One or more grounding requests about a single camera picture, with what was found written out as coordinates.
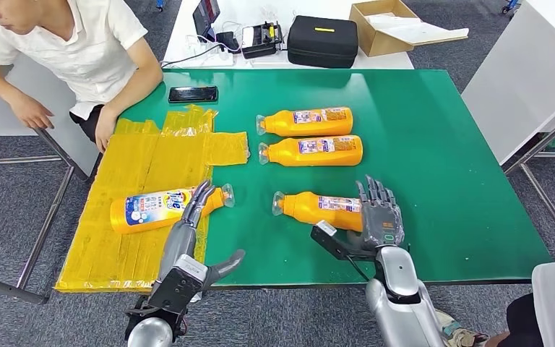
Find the person's left hand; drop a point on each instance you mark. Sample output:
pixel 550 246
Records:
pixel 105 131

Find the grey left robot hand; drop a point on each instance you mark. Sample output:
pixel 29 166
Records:
pixel 179 244

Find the person's right hand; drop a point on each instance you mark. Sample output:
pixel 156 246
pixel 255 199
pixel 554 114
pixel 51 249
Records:
pixel 33 117

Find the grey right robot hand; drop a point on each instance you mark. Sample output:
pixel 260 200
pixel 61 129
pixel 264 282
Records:
pixel 380 220

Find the orange detergent bottle clear cap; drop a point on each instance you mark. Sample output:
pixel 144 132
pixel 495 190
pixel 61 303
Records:
pixel 306 125
pixel 316 155
pixel 148 210
pixel 306 208

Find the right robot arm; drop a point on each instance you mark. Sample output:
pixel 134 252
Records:
pixel 397 287

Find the yellow taped mat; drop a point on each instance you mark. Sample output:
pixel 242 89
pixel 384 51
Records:
pixel 129 163

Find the black smartphone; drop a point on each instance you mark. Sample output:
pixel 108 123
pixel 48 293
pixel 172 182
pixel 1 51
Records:
pixel 193 94

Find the white power strip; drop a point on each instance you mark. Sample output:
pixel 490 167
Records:
pixel 217 60

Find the black tablet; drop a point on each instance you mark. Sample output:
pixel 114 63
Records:
pixel 205 20

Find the black power adapter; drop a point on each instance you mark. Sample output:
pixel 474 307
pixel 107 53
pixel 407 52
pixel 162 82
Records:
pixel 228 42

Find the open cardboard box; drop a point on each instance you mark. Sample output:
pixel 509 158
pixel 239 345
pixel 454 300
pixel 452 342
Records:
pixel 375 44

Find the black charger device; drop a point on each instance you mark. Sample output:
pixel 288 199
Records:
pixel 261 42

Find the black carrying case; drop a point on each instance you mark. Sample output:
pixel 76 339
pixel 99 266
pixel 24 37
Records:
pixel 323 44

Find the white table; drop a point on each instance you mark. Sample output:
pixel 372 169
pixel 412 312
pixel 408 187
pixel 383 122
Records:
pixel 249 9

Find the white paper sheet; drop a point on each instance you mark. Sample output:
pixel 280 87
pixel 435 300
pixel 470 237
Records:
pixel 421 30

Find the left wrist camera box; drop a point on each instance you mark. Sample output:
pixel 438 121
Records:
pixel 172 292

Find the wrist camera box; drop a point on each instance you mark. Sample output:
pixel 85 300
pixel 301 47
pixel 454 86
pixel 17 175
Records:
pixel 335 244
pixel 172 292

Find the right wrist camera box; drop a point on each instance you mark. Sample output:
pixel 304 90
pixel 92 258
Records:
pixel 335 244

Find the grey metal frame table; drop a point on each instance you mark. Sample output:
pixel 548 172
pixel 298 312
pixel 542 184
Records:
pixel 43 230
pixel 543 139

